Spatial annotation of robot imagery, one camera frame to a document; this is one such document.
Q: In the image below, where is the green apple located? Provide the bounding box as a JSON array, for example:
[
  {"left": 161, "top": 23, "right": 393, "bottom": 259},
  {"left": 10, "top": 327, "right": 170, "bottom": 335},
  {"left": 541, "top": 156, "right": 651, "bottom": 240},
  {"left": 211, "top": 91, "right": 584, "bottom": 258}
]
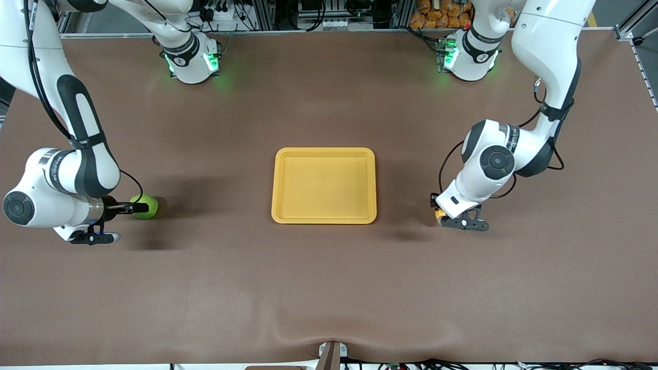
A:
[{"left": 130, "top": 193, "right": 159, "bottom": 220}]

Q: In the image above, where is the yellow plastic tray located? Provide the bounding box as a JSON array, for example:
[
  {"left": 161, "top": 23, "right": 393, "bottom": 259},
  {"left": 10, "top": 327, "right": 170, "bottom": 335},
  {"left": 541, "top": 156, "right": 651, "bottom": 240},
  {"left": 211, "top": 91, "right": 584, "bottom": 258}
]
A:
[{"left": 271, "top": 147, "right": 377, "bottom": 225}]

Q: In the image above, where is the bag of orange items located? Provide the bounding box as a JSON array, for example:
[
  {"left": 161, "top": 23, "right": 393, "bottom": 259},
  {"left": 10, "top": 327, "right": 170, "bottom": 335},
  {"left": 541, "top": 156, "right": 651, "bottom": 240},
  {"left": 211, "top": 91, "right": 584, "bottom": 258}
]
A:
[{"left": 409, "top": 0, "right": 472, "bottom": 30}]

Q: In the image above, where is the grey electronics box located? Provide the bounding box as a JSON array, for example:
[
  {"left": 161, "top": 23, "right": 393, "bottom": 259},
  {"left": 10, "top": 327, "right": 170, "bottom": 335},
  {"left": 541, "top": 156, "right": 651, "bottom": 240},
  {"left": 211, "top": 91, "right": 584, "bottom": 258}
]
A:
[{"left": 297, "top": 0, "right": 374, "bottom": 31}]

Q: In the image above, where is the white power strip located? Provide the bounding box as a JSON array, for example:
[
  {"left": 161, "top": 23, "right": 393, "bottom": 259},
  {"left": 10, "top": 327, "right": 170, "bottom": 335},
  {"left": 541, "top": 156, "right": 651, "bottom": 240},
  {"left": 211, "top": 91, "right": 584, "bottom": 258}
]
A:
[{"left": 198, "top": 0, "right": 253, "bottom": 32}]

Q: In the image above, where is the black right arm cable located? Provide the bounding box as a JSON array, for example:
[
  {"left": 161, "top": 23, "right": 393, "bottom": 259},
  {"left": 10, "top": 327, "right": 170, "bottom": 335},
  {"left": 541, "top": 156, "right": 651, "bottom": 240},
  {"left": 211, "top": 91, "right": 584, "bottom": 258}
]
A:
[{"left": 23, "top": 0, "right": 144, "bottom": 205}]

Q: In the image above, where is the metal clamp bracket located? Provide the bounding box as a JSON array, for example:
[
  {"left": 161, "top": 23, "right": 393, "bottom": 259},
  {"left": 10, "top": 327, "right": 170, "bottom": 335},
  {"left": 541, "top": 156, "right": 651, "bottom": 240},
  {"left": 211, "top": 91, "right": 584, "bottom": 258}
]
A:
[{"left": 318, "top": 341, "right": 348, "bottom": 370}]

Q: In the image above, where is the aluminium table edge rail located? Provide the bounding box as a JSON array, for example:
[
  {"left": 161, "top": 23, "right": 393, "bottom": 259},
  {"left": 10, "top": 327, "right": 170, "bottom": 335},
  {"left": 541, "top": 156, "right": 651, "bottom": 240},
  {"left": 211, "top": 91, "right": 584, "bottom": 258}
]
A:
[{"left": 59, "top": 28, "right": 617, "bottom": 41}]

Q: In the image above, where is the aluminium side rail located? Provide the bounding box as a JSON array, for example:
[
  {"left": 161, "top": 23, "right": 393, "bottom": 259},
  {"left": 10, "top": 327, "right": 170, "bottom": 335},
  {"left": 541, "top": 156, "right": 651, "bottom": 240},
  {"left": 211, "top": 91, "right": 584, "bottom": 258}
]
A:
[{"left": 614, "top": 25, "right": 658, "bottom": 113}]

